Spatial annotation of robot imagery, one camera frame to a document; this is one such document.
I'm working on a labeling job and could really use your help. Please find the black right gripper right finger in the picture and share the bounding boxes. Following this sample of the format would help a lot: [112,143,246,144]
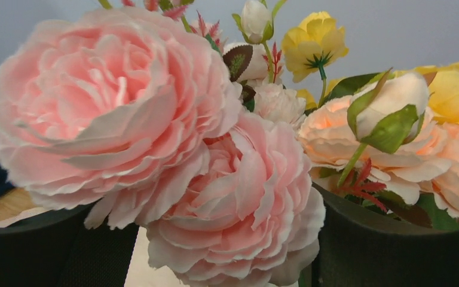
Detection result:
[311,190,459,286]

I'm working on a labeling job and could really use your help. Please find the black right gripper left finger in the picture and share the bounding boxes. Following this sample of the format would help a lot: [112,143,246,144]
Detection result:
[0,205,139,287]

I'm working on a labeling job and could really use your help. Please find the pink paper flower wrap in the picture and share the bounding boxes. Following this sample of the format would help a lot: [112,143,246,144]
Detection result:
[0,206,183,287]

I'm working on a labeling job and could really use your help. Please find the peach rose stem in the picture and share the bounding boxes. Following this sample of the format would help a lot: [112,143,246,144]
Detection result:
[298,63,459,230]

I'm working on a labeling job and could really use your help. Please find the pale pink rose stem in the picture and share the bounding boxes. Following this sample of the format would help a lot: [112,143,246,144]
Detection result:
[189,1,307,130]

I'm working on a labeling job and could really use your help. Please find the yellow and pink flowers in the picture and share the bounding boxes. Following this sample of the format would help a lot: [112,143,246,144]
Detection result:
[274,1,459,123]

